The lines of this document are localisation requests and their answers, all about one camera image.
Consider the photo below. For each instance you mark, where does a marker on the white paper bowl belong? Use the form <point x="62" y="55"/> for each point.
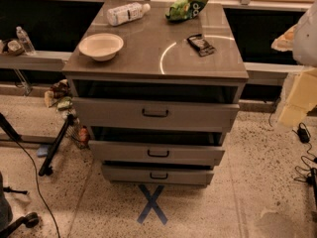
<point x="101" y="47"/>

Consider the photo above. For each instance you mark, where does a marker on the green chip bag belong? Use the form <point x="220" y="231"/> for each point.
<point x="183" y="10"/>

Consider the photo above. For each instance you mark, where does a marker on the black tripod leg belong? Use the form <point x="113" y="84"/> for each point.
<point x="46" y="169"/>

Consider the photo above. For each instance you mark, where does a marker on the black rxbar chocolate wrapper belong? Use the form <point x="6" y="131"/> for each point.
<point x="201" y="45"/>

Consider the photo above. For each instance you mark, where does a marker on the bottom grey drawer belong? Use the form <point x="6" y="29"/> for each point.
<point x="155" y="175"/>

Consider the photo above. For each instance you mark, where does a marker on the middle grey drawer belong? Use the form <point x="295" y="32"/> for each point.
<point x="156" y="153"/>

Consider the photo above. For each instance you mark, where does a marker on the bowl of items on shelf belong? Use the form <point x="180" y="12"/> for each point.
<point x="10" y="47"/>

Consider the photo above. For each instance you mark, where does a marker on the grey drawer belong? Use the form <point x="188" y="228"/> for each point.
<point x="157" y="115"/>
<point x="156" y="153"/>
<point x="155" y="175"/>

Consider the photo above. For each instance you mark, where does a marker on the snack pile on floor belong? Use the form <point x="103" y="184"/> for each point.
<point x="59" y="96"/>

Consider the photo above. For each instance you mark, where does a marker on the white plastic bottle lying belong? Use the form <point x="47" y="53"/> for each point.
<point x="127" y="13"/>

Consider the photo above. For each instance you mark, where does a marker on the blue tape cross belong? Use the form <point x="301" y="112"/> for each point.
<point x="152" y="204"/>

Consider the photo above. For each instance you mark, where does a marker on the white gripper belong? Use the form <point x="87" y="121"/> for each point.
<point x="307" y="39"/>

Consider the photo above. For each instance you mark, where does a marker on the blue sponge on floor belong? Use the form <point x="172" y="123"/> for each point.
<point x="43" y="150"/>

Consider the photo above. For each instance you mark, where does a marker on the grey drawer cabinet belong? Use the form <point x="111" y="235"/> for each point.
<point x="157" y="63"/>

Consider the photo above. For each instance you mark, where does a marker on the black chair caster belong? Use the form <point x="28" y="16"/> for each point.
<point x="30" y="220"/>

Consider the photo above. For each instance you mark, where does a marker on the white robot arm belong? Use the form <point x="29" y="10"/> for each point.
<point x="301" y="39"/>

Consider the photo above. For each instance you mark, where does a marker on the top grey drawer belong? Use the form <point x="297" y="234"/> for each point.
<point x="157" y="115"/>

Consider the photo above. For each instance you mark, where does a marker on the clear water bottle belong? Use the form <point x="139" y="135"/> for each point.
<point x="25" y="41"/>

